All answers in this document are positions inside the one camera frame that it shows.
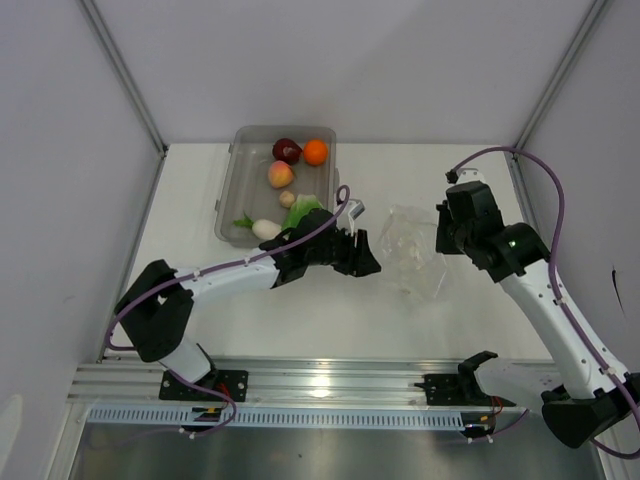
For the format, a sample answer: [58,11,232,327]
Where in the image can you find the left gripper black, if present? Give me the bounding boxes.
[306,224,381,278]

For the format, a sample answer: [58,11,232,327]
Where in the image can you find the clear zip top bag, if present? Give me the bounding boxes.
[376,204,448,301]

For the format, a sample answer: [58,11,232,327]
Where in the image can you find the green lettuce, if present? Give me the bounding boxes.
[281,194,324,230]

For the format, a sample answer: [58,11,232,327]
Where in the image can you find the white radish green leaves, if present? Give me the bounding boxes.
[232,215,282,240]

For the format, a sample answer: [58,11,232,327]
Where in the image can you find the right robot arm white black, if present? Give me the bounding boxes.
[436,181,639,448]

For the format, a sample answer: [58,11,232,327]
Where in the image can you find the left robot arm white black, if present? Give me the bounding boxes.
[114,209,381,400]

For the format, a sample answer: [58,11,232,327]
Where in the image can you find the small beige mushroom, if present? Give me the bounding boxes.
[279,191,296,209]

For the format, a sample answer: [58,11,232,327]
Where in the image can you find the orange fruit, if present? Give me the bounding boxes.
[303,139,329,166]

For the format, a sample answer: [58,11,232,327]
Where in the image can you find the peach fruit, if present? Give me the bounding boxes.
[267,160,295,189]

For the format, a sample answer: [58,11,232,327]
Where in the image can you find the dark red apple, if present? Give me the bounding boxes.
[272,138,303,165]

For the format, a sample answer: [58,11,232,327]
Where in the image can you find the clear grey plastic bin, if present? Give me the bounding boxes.
[214,125,338,248]

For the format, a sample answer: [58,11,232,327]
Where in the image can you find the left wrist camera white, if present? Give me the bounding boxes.
[344,199,366,222]

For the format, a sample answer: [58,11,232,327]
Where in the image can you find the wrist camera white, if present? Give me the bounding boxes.
[445,168,486,185]
[344,199,366,222]

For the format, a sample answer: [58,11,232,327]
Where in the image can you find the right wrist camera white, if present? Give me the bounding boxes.
[445,168,486,185]

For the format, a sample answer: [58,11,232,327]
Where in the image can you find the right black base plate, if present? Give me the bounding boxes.
[413,373,515,407]

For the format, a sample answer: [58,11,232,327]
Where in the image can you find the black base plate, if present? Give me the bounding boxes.
[158,370,249,402]
[413,373,515,407]

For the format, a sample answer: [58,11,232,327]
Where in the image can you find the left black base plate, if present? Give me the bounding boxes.
[158,370,249,402]

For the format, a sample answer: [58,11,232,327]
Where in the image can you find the aluminium rail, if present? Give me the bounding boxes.
[67,355,458,408]

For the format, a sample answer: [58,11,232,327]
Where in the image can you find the right aluminium frame post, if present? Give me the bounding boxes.
[513,0,614,149]

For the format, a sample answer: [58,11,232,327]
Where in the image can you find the aluminium frame post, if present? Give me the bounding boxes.
[513,0,614,149]
[77,0,169,157]

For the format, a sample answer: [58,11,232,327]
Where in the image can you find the slotted cable duct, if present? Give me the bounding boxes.
[87,405,465,431]

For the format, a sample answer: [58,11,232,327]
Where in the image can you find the left aluminium frame post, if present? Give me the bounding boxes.
[77,0,169,157]

